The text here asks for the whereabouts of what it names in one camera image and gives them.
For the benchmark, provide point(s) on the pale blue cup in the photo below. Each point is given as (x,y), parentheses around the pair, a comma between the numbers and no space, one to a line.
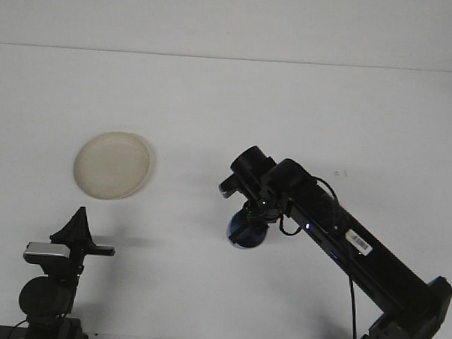
(254,241)

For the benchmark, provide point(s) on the pale cream round plate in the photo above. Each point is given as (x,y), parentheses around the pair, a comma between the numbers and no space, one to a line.
(111,164)

